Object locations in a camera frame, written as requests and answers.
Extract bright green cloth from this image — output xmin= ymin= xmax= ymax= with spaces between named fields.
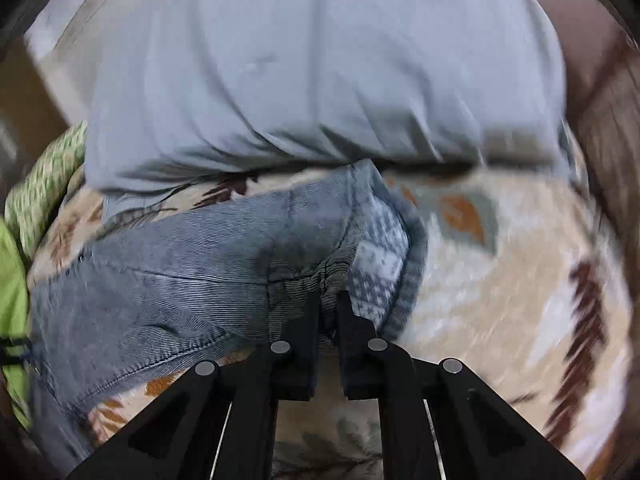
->
xmin=0 ymin=221 xmax=30 ymax=429

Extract grey denim pants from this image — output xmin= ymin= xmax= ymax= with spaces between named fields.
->
xmin=30 ymin=161 xmax=427 ymax=472

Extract cream leaf-print blanket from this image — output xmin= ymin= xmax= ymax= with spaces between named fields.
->
xmin=28 ymin=169 xmax=632 ymax=479

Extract green patterned cloth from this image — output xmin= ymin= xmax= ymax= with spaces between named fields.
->
xmin=4 ymin=122 xmax=88 ymax=260

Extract brown striped pillow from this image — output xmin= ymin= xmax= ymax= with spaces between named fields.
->
xmin=567 ymin=36 xmax=639 ymax=290

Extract light blue pillow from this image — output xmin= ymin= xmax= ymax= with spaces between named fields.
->
xmin=85 ymin=0 xmax=565 ymax=195

